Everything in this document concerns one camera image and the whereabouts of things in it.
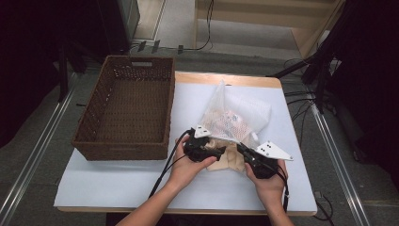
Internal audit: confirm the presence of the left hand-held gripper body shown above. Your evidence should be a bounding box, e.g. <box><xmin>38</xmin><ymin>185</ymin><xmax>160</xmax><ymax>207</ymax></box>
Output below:
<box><xmin>183</xmin><ymin>124</ymin><xmax>217</xmax><ymax>163</ymax></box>

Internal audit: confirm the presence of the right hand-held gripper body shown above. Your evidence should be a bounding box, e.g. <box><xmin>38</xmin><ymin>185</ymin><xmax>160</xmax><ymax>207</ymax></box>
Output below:
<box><xmin>247</xmin><ymin>140</ymin><xmax>295</xmax><ymax>179</ymax></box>

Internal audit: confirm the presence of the cream printed garment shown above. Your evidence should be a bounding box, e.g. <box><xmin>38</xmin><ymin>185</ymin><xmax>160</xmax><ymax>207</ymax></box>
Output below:
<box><xmin>200</xmin><ymin>109</ymin><xmax>256</xmax><ymax>173</ymax></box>

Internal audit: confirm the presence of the white mesh laundry bag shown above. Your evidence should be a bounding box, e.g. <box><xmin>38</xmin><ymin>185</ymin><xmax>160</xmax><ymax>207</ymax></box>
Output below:
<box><xmin>197</xmin><ymin>79</ymin><xmax>273</xmax><ymax>149</ymax></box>

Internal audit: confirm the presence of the brown wicker basket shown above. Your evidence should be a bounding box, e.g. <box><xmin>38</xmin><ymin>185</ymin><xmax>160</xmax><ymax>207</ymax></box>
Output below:
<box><xmin>71</xmin><ymin>55</ymin><xmax>176</xmax><ymax>162</ymax></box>

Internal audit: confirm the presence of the person's right hand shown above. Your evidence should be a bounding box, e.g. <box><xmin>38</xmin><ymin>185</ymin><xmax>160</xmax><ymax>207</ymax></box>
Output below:
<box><xmin>244</xmin><ymin>159</ymin><xmax>288</xmax><ymax>206</ymax></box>

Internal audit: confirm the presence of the person's left hand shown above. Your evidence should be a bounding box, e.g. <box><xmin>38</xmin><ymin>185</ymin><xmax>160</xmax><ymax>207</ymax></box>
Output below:
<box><xmin>168</xmin><ymin>135</ymin><xmax>219</xmax><ymax>192</ymax></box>

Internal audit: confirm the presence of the white table mat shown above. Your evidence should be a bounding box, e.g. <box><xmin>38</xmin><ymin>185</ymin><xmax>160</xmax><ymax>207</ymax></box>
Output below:
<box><xmin>54</xmin><ymin>82</ymin><xmax>318</xmax><ymax>213</ymax></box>

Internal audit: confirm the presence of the black metal stand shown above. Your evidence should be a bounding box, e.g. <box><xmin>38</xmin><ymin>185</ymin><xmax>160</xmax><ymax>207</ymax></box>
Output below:
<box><xmin>266</xmin><ymin>46</ymin><xmax>343</xmax><ymax>114</ymax></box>
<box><xmin>56</xmin><ymin>40</ymin><xmax>88</xmax><ymax>103</ymax></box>

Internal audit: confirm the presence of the black curtain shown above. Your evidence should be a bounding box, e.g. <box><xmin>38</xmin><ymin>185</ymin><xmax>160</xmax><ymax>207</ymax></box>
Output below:
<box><xmin>0</xmin><ymin>0</ymin><xmax>104</xmax><ymax>149</ymax></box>
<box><xmin>323</xmin><ymin>0</ymin><xmax>399</xmax><ymax>189</ymax></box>

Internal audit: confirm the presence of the light wooden platform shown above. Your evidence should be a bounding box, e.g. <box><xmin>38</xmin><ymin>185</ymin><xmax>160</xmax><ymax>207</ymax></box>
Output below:
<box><xmin>194</xmin><ymin>0</ymin><xmax>346</xmax><ymax>59</ymax></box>

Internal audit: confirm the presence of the dark cabinet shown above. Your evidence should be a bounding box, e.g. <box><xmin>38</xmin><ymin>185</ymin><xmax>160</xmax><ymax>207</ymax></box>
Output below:
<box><xmin>97</xmin><ymin>0</ymin><xmax>141</xmax><ymax>55</ymax></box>

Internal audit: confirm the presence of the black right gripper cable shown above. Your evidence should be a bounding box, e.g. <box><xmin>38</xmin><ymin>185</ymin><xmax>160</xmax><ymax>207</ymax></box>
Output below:
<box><xmin>276</xmin><ymin>164</ymin><xmax>290</xmax><ymax>213</ymax></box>

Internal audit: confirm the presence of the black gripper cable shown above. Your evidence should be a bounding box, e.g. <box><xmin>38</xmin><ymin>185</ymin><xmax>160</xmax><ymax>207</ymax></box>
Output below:
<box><xmin>276</xmin><ymin>164</ymin><xmax>290</xmax><ymax>213</ymax></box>
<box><xmin>149</xmin><ymin>127</ymin><xmax>193</xmax><ymax>199</ymax></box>

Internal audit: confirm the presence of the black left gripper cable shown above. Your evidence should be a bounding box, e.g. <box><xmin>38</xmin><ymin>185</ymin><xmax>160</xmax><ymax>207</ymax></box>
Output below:
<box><xmin>149</xmin><ymin>127</ymin><xmax>193</xmax><ymax>199</ymax></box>

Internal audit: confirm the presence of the black floor cable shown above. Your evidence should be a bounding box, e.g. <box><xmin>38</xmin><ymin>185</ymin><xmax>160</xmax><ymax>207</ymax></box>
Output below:
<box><xmin>283</xmin><ymin>57</ymin><xmax>318</xmax><ymax>149</ymax></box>
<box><xmin>311</xmin><ymin>191</ymin><xmax>335</xmax><ymax>226</ymax></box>

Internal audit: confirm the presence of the metal floor rail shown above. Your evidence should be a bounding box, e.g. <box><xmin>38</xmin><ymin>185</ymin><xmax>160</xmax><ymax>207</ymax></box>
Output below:
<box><xmin>311</xmin><ymin>102</ymin><xmax>373</xmax><ymax>226</ymax></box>
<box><xmin>0</xmin><ymin>73</ymin><xmax>78</xmax><ymax>226</ymax></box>

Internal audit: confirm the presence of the long black hanging cable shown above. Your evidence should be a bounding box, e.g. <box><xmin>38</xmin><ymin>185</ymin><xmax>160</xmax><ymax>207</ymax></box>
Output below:
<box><xmin>182</xmin><ymin>0</ymin><xmax>215</xmax><ymax>52</ymax></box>

